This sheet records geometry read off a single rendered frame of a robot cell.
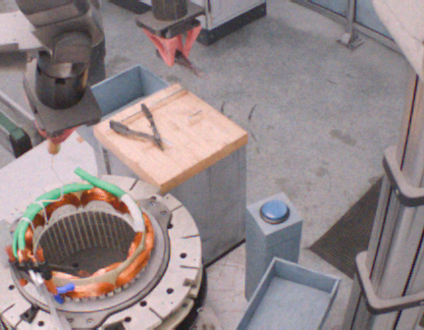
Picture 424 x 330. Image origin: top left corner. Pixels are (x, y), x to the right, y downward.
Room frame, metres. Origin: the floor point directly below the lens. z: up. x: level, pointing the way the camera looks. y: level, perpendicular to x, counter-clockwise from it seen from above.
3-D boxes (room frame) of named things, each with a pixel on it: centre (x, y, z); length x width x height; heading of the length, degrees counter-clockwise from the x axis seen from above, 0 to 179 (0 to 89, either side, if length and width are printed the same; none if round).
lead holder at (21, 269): (0.49, 0.17, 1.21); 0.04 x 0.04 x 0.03; 31
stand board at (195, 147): (0.89, -0.02, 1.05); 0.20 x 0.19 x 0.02; 32
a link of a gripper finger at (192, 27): (0.93, -0.05, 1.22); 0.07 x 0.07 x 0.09; 33
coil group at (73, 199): (0.67, 0.15, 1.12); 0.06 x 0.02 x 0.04; 121
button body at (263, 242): (0.69, -0.17, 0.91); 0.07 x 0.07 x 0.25; 17
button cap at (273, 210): (0.69, -0.17, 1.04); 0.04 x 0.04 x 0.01
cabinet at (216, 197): (0.89, -0.02, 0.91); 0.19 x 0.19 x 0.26; 32
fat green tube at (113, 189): (0.66, 0.07, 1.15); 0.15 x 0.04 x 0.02; 31
